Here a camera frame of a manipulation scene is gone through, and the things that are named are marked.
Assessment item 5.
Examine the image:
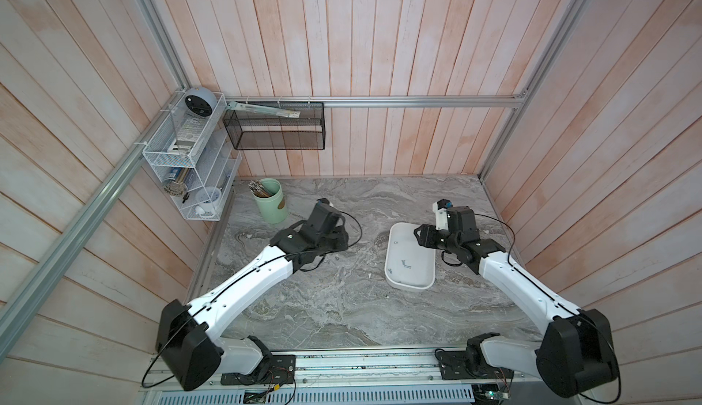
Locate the white wire shelf rack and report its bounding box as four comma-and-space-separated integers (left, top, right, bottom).
143, 90, 241, 222

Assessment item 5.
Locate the green cup with utensils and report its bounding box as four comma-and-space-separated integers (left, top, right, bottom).
249, 178, 289, 224

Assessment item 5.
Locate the black wire mesh basket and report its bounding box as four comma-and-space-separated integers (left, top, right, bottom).
223, 101, 327, 151

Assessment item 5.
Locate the horizontal aluminium wall rail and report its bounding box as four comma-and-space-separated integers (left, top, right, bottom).
226, 95, 526, 108

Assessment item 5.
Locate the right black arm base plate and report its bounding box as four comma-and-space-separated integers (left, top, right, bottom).
434, 348, 514, 381

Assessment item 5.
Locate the white mug on shelf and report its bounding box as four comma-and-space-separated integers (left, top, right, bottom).
195, 187, 222, 218

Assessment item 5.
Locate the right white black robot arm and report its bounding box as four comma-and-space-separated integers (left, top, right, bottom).
413, 200, 622, 399

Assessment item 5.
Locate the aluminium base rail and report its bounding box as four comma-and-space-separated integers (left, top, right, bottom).
135, 347, 565, 404

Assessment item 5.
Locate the round grey alarm clock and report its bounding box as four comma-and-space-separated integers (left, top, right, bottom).
185, 87, 218, 117

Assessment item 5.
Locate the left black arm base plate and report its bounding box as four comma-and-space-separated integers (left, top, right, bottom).
220, 354, 296, 386

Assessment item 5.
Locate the white rectangular storage tray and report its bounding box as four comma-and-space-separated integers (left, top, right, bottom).
384, 222, 435, 292

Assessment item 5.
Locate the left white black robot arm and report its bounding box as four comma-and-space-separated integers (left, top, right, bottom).
155, 198, 351, 391

